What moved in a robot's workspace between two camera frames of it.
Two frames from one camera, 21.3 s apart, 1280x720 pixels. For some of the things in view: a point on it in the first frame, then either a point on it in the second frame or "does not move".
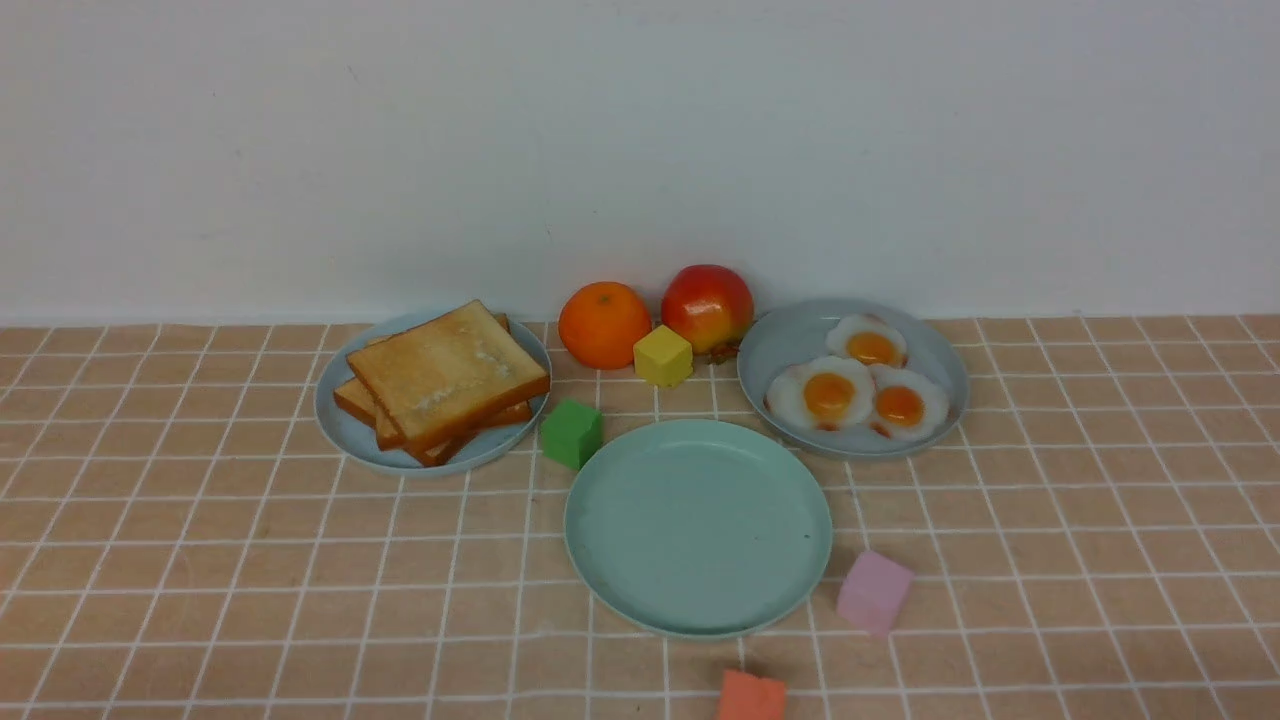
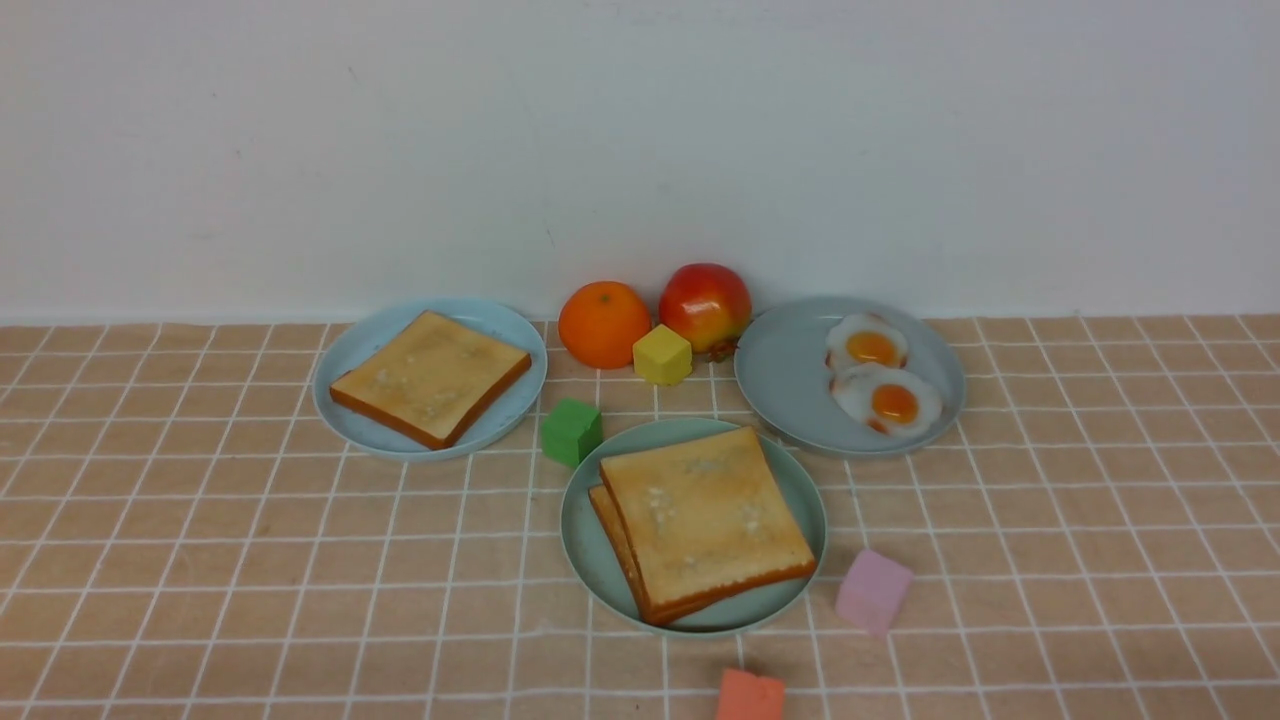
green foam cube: [572, 433] does not move
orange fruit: [600, 322] does not move
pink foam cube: [874, 594] does not move
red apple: [709, 305] does not move
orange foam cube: [745, 696] does not move
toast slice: [444, 373] to [621, 550]
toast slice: [439, 453] to [433, 379]
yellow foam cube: [663, 358] does not move
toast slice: [349, 403] to [700, 521]
